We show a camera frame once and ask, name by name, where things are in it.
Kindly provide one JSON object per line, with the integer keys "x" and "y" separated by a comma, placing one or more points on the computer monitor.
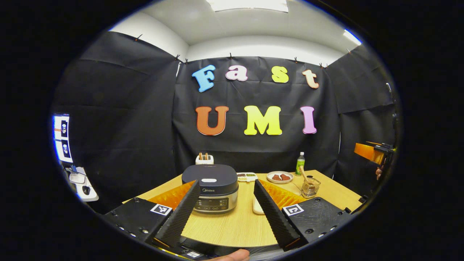
{"x": 63, "y": 137}

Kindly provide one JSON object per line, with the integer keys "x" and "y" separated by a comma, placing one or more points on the small ceiling light panel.
{"x": 352, "y": 37}

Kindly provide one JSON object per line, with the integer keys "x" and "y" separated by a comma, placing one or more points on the wooden spoon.
{"x": 304, "y": 174}

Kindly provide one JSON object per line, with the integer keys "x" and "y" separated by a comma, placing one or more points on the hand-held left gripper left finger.
{"x": 181, "y": 217}

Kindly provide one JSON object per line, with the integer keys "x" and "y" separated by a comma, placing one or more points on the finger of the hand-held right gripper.
{"x": 364, "y": 151}

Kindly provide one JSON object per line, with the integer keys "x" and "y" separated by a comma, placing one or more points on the black backdrop cloth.
{"x": 145, "y": 127}

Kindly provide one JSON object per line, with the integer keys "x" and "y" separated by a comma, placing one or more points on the white round plate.
{"x": 270, "y": 178}

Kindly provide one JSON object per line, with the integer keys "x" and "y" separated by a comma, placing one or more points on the black computer mouse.
{"x": 86, "y": 189}

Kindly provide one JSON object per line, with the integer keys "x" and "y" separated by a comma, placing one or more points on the white side desk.
{"x": 90, "y": 197}

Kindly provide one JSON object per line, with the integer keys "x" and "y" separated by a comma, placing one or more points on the clear chopstick holder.
{"x": 311, "y": 188}

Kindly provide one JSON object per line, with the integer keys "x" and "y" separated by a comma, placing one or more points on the dark grey rice cooker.
{"x": 214, "y": 174}

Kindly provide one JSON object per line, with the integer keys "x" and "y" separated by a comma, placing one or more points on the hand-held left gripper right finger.
{"x": 272, "y": 217}

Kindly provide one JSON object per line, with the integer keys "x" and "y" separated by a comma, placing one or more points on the large ceiling light panel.
{"x": 250, "y": 4}

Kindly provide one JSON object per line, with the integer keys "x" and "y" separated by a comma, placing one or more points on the green drink bottle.
{"x": 300, "y": 166}

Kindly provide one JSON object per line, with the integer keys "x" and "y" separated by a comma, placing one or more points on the white divided snack tray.
{"x": 246, "y": 177}

